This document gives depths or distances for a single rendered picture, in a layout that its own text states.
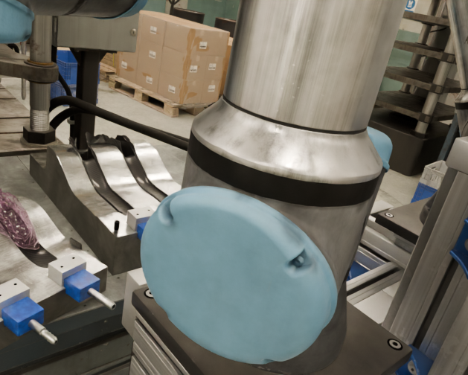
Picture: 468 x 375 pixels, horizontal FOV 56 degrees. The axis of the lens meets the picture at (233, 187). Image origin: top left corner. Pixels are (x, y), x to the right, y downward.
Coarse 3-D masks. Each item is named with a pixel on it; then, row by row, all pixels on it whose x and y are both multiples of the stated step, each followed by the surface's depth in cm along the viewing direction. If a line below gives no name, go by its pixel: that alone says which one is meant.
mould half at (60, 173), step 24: (96, 144) 112; (144, 144) 119; (48, 168) 108; (72, 168) 102; (120, 168) 109; (144, 168) 113; (48, 192) 110; (72, 192) 98; (96, 192) 100; (120, 192) 102; (144, 192) 105; (168, 192) 107; (72, 216) 100; (96, 216) 90; (120, 216) 91; (96, 240) 91; (120, 240) 85; (120, 264) 88
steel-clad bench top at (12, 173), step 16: (0, 160) 124; (16, 160) 126; (176, 160) 150; (0, 176) 116; (16, 176) 117; (176, 176) 137; (16, 192) 110; (32, 192) 111; (48, 208) 106; (64, 224) 101; (80, 240) 96; (96, 256) 92; (112, 288) 84; (80, 304) 79; (96, 304) 79
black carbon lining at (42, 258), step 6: (42, 246) 82; (24, 252) 80; (30, 252) 81; (36, 252) 81; (42, 252) 82; (48, 252) 81; (30, 258) 79; (36, 258) 80; (42, 258) 80; (48, 258) 81; (54, 258) 81; (36, 264) 78; (42, 264) 79
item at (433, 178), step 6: (438, 162) 382; (444, 162) 387; (426, 168) 362; (438, 168) 389; (444, 168) 388; (426, 174) 362; (432, 174) 383; (438, 174) 355; (444, 174) 352; (420, 180) 366; (426, 180) 362; (432, 180) 376; (438, 180) 357; (432, 186) 361; (438, 186) 358
